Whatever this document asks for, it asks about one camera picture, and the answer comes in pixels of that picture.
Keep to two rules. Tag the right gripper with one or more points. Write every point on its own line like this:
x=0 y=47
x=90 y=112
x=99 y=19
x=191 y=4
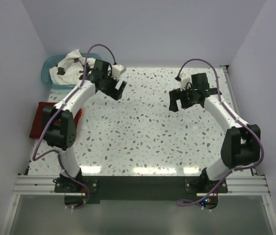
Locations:
x=180 y=97

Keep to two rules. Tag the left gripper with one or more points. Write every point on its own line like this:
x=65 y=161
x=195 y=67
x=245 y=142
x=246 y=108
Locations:
x=112 y=86

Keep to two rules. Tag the dark red t-shirt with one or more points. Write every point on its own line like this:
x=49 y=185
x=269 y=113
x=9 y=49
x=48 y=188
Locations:
x=37 y=128

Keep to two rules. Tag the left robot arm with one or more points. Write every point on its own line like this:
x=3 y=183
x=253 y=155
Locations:
x=59 y=125

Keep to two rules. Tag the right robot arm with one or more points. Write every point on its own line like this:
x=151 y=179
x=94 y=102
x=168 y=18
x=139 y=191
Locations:
x=240 y=148

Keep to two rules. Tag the stray thing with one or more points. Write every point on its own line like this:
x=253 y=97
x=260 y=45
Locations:
x=78 y=115

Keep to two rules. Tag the white t-shirt with black print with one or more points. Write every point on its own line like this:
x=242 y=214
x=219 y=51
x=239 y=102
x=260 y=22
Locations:
x=69 y=70

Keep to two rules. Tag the teal plastic basket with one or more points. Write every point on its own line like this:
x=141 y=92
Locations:
x=45 y=76

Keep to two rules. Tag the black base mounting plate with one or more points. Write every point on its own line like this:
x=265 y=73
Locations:
x=144 y=188

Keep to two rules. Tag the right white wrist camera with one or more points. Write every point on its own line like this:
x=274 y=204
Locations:
x=185 y=81

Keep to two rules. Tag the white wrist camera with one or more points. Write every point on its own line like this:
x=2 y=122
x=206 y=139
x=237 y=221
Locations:
x=117 y=71
x=185 y=81

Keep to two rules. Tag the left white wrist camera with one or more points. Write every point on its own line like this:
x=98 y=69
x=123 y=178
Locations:
x=117 y=71

